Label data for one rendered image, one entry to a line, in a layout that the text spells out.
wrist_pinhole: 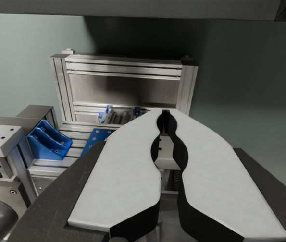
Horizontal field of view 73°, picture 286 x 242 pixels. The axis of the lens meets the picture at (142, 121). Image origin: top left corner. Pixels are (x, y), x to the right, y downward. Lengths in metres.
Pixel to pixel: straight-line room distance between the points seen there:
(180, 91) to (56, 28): 0.88
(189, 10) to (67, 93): 1.08
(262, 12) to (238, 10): 0.04
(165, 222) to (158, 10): 0.44
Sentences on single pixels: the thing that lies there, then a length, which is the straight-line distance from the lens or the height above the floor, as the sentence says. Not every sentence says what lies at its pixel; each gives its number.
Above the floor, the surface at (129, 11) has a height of 0.95.
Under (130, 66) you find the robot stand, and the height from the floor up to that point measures 0.23.
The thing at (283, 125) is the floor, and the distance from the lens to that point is 1.88.
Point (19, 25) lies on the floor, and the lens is 1.59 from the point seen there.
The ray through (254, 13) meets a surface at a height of 0.95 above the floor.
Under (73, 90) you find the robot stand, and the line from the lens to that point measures 1.32.
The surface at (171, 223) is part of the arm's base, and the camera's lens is 0.51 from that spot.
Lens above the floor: 1.32
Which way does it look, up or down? 57 degrees down
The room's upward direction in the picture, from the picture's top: 174 degrees counter-clockwise
